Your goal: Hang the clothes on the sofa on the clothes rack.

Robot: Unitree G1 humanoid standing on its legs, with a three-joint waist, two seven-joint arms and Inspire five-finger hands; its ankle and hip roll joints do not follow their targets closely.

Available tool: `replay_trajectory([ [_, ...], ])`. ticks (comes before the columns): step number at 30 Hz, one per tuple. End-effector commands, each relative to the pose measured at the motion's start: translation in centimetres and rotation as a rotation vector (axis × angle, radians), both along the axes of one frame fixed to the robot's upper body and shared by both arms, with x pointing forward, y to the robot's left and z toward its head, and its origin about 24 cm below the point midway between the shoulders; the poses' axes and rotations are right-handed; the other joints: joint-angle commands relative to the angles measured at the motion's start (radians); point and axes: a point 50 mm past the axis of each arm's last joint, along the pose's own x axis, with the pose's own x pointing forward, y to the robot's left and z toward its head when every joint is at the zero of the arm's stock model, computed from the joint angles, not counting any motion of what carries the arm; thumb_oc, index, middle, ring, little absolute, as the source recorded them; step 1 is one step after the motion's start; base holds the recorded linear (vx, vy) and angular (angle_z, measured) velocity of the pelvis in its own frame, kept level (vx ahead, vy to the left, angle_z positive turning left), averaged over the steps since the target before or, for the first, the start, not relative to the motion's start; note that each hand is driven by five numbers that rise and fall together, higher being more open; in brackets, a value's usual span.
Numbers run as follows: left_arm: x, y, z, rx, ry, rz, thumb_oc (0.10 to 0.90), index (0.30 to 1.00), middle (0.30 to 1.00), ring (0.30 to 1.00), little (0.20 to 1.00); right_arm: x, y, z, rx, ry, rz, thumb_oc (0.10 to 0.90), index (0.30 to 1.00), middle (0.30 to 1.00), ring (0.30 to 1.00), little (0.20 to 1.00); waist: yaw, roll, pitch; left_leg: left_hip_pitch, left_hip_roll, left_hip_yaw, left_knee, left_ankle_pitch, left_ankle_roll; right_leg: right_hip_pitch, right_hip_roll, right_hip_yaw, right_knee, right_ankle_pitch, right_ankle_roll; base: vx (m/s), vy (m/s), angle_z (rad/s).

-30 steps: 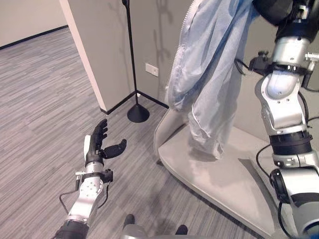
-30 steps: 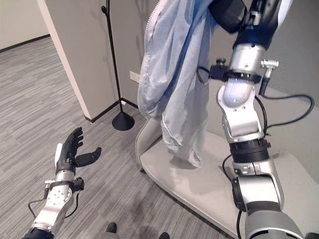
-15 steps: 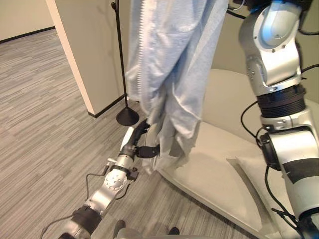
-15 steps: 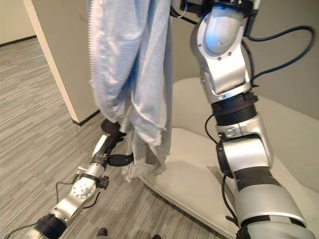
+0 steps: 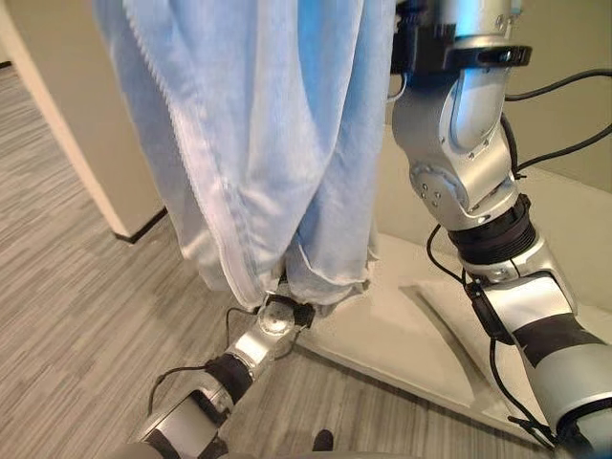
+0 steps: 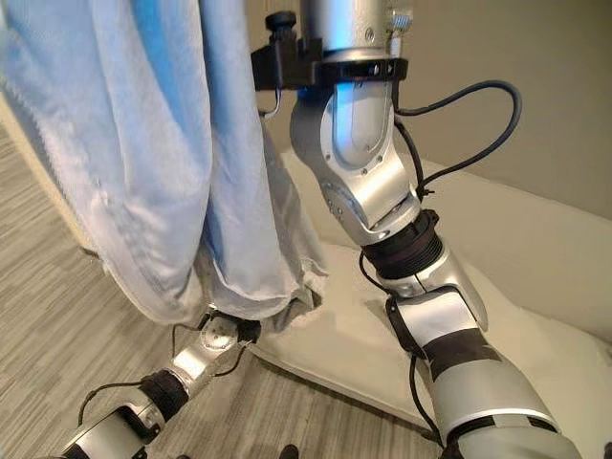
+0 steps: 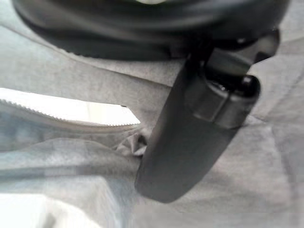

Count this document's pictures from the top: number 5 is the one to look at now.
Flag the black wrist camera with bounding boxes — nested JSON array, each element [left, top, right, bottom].
[[291, 303, 317, 330], [394, 16, 458, 77]]

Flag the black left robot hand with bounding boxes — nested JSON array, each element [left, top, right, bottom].
[[263, 268, 294, 308]]

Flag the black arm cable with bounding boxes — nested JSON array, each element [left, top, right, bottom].
[[425, 223, 558, 448], [146, 364, 211, 416]]

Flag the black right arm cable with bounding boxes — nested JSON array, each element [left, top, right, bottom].
[[425, 223, 558, 448]]

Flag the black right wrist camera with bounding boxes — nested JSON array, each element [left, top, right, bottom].
[[394, 16, 458, 77]]

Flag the black baseboard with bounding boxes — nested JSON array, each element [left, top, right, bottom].
[[112, 206, 168, 245]]

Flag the grey robot torso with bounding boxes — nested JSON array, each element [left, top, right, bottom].
[[102, 442, 345, 459]]

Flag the dark robot foot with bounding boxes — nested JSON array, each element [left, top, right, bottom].
[[312, 428, 336, 453]]

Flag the light blue garment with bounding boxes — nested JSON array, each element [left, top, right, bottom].
[[93, 0, 399, 317]]

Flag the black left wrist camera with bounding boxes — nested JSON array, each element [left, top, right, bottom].
[[291, 303, 317, 330]]

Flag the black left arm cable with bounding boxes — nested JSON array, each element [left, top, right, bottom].
[[146, 364, 211, 416]]

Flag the black hanging cable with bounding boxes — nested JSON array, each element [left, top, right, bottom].
[[514, 127, 612, 179], [504, 68, 612, 102]]

